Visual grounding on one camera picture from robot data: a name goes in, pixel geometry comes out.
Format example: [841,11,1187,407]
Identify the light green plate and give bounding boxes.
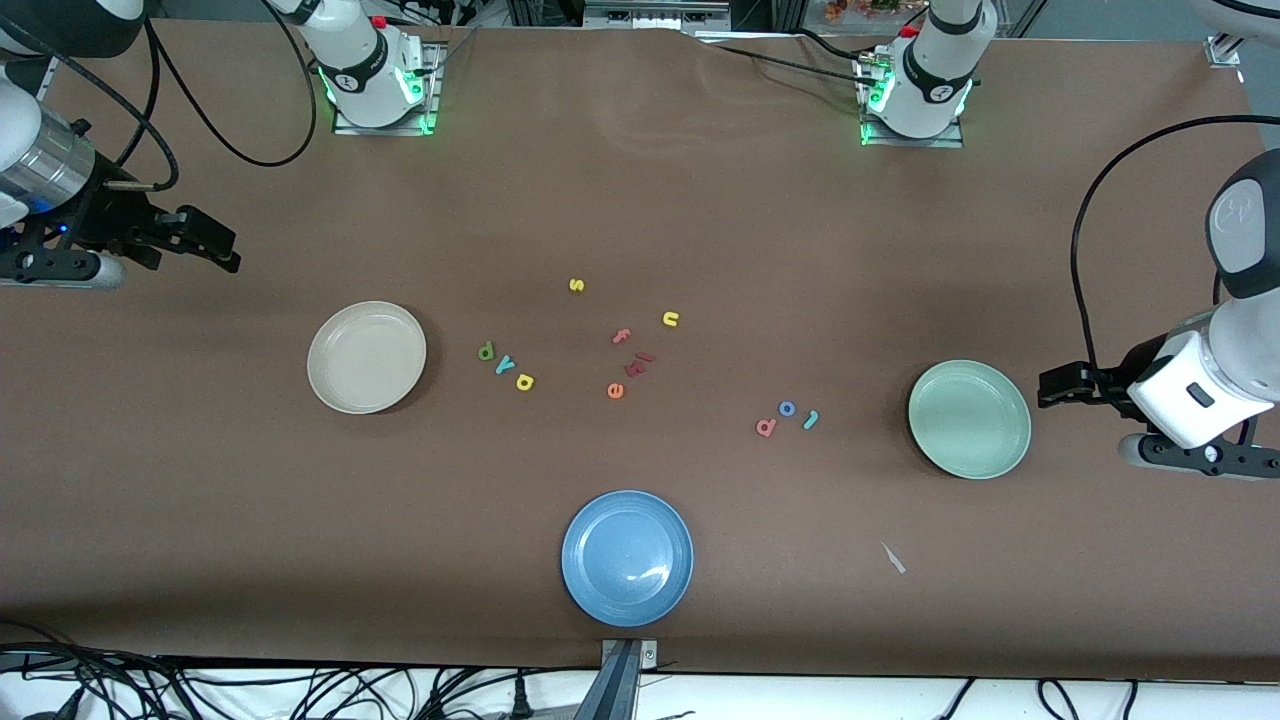
[908,359,1032,480]

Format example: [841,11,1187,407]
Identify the beige brown plate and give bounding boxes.
[307,301,428,415]

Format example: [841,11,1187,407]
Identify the brown table cover sheet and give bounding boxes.
[0,18,1280,681]

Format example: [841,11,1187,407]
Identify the blue plate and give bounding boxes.
[561,489,694,628]

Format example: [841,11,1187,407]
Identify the grey control box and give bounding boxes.
[585,0,731,29]

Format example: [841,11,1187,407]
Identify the long black arm cable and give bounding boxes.
[145,0,318,169]

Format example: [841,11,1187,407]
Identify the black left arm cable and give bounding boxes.
[1070,115,1280,371]

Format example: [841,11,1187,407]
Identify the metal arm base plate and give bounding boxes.
[332,40,442,136]
[860,55,966,149]

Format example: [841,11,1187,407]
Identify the black base cable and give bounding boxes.
[790,27,881,67]
[695,42,881,89]

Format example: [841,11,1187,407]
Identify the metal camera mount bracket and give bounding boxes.
[575,638,659,720]

